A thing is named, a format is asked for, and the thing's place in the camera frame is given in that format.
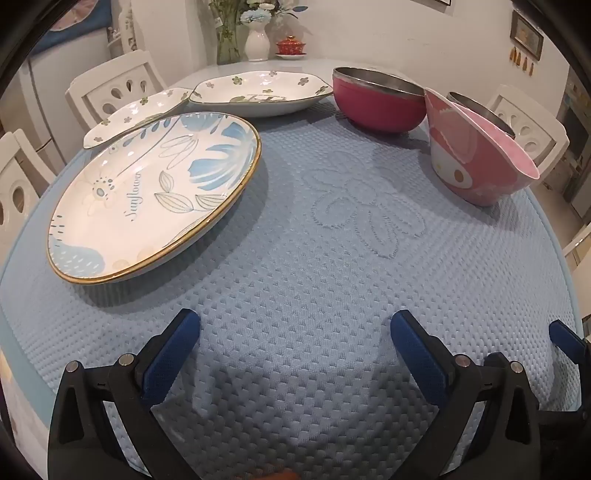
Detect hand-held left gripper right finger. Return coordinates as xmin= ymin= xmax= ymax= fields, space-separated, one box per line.
xmin=390 ymin=309 xmax=542 ymax=480

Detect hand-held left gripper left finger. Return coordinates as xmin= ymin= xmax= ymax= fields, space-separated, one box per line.
xmin=47 ymin=308 xmax=202 ymax=480

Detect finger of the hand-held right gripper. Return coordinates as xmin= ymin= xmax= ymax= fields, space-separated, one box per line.
xmin=549 ymin=320 xmax=591 ymax=370

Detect blue leaf oval plate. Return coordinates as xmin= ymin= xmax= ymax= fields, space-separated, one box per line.
xmin=46 ymin=112 xmax=263 ymax=284

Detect pink cartoon bowl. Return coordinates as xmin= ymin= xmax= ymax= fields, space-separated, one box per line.
xmin=424 ymin=88 xmax=541 ymax=207

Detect blue steel bowl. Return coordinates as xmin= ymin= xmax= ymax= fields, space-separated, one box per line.
xmin=447 ymin=91 xmax=517 ymax=139

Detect white green flower plate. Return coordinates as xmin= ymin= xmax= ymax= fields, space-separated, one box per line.
xmin=83 ymin=88 xmax=194 ymax=149
xmin=188 ymin=70 xmax=334 ymax=118

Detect magenta steel bowl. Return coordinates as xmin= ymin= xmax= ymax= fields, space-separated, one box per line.
xmin=332 ymin=67 xmax=426 ymax=134

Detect white wooden chair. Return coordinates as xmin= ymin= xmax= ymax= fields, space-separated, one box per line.
xmin=561 ymin=226 xmax=591 ymax=273
xmin=0 ymin=129 xmax=58 ymax=259
xmin=485 ymin=84 xmax=570 ymax=181
xmin=65 ymin=50 xmax=169 ymax=132

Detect light blue textured mat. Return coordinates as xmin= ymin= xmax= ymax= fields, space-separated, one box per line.
xmin=0 ymin=99 xmax=583 ymax=480

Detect orange hanging tassels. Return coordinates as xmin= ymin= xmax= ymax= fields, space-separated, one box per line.
xmin=510 ymin=46 xmax=536 ymax=77

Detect white refrigerator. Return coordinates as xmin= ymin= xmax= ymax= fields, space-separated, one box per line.
xmin=14 ymin=44 xmax=125 ymax=153

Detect small framed flower picture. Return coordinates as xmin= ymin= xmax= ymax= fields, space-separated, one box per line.
xmin=510 ymin=11 xmax=544 ymax=60

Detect glass vase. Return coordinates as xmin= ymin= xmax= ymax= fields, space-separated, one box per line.
xmin=216 ymin=18 xmax=242 ymax=65

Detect white ceramic vase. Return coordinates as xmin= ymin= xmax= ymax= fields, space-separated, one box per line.
xmin=245 ymin=25 xmax=271 ymax=62

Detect white carved shelf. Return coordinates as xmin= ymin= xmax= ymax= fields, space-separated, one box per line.
xmin=107 ymin=0 xmax=136 ymax=52

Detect blue fridge cover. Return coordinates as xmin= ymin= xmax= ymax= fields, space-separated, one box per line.
xmin=34 ymin=0 xmax=116 ymax=52

